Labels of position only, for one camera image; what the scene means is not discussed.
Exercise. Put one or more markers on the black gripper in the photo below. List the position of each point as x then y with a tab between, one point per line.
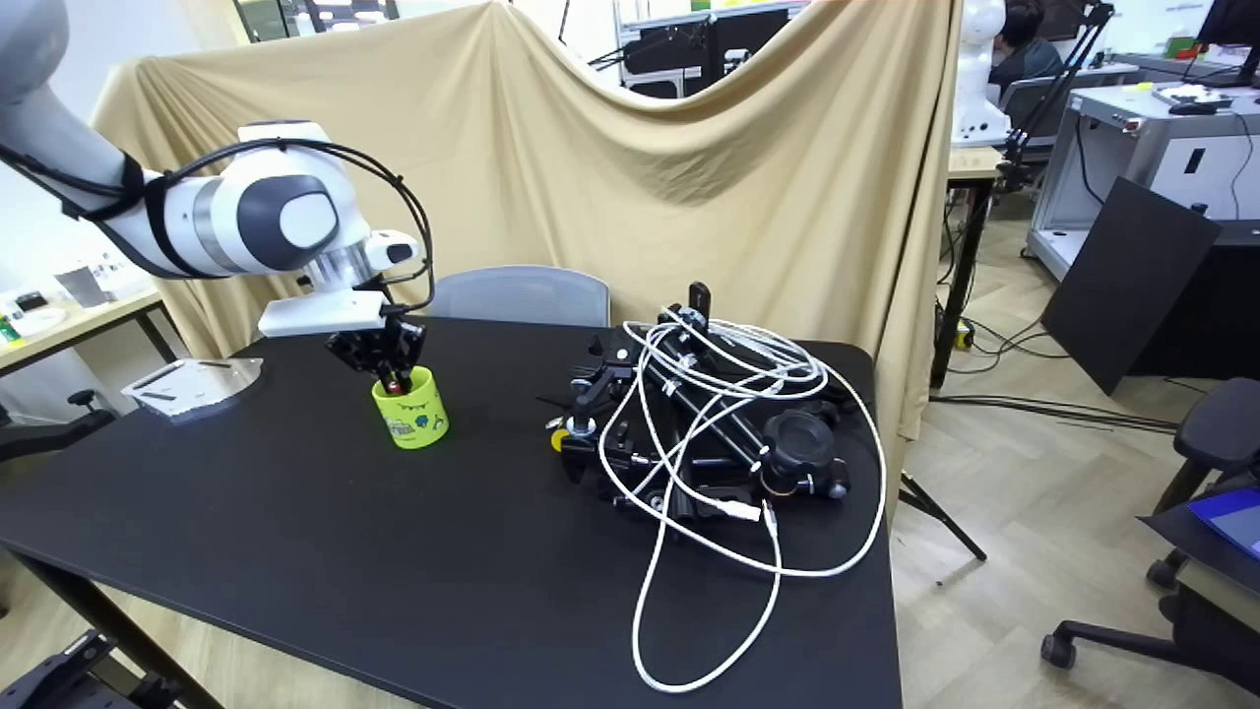
374	342

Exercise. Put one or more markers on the black marker with red cap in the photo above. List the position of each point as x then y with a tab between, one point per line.
395	386

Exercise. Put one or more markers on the white equipment cabinet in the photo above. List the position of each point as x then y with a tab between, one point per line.
1182	151

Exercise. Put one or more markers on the white machine body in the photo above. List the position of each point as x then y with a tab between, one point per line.
978	80

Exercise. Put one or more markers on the black tripod stand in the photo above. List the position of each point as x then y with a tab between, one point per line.
1079	44

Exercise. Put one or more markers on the black camera rig pile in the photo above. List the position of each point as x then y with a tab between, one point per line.
802	445

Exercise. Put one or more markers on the black background desk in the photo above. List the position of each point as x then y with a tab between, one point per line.
693	44

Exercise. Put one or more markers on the blue chair back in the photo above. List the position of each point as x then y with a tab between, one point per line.
525	299

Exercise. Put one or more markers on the light wooden side table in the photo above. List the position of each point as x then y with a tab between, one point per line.
80	320

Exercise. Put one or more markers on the black armrest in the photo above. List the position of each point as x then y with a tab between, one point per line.
54	428

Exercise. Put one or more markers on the black leaning panel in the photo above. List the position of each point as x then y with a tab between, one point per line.
1127	275

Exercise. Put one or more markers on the wooden table with black legs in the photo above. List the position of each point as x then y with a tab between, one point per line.
972	164

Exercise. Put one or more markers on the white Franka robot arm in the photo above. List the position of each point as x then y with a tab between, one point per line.
248	219

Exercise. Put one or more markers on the beige backdrop cloth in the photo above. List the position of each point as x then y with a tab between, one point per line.
732	198

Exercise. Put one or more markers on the black office chair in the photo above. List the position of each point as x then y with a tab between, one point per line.
1224	428

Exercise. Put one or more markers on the lime green mug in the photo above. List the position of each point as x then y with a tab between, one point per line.
416	420

